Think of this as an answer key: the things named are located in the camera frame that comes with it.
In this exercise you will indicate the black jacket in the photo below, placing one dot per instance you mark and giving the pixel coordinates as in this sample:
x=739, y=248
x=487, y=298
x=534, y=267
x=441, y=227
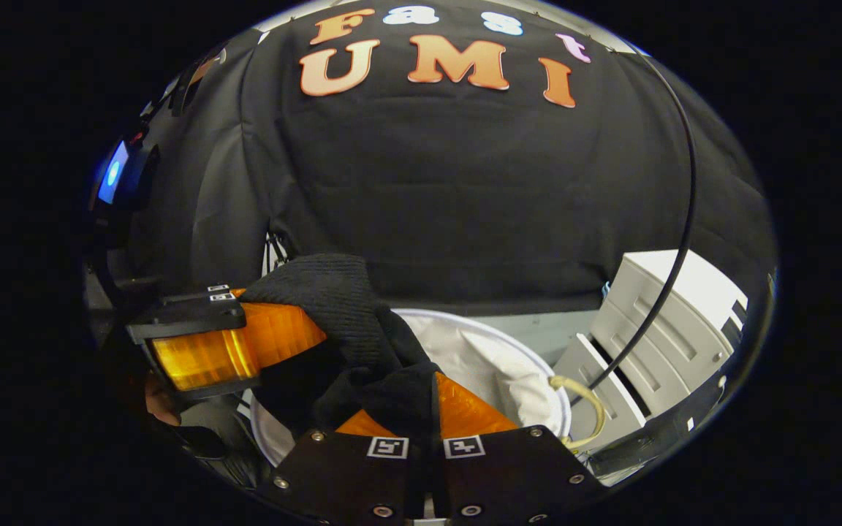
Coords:
x=340, y=299

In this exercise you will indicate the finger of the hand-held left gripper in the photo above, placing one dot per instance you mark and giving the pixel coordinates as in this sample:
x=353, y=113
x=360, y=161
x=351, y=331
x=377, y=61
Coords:
x=202, y=292
x=202, y=358

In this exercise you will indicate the white laundry hamper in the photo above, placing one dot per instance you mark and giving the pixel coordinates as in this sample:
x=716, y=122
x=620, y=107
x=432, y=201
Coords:
x=494, y=365

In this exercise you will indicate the white ribbed plastic crate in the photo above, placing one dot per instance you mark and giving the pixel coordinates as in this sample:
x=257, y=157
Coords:
x=684, y=292

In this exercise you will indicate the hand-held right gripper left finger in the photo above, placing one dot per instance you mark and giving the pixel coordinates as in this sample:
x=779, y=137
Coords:
x=340, y=475

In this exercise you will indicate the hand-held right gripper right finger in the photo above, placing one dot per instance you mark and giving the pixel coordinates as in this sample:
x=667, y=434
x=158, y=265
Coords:
x=509, y=475

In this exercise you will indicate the black backdrop cloth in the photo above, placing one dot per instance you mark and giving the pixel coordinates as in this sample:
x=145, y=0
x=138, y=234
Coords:
x=465, y=190

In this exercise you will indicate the black clothes rack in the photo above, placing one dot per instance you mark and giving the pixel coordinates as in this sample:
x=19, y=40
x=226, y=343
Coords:
x=693, y=197

